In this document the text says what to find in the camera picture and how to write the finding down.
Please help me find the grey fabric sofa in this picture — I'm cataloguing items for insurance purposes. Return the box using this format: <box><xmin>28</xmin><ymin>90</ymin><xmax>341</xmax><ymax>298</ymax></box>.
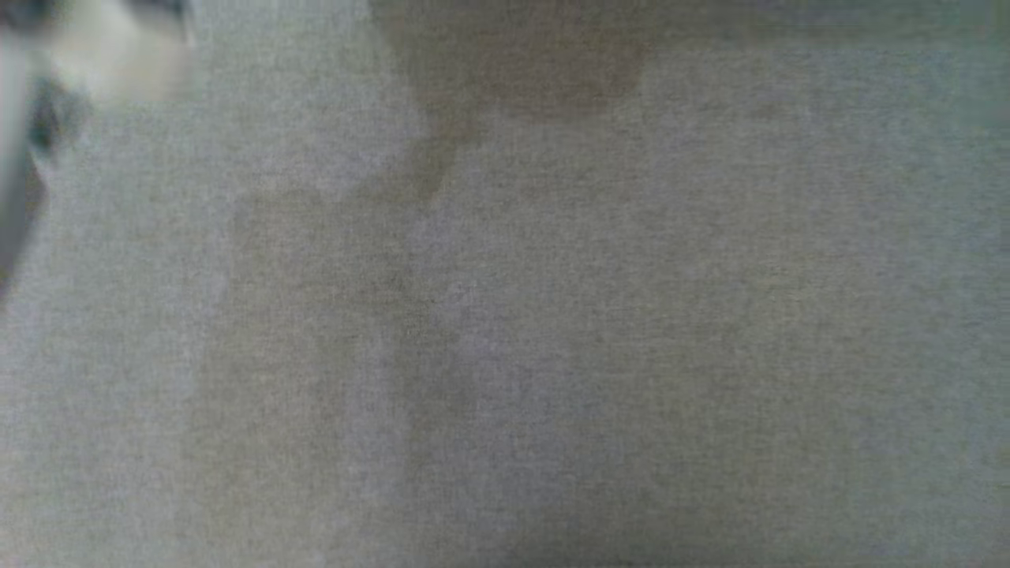
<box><xmin>0</xmin><ymin>0</ymin><xmax>1010</xmax><ymax>568</ymax></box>

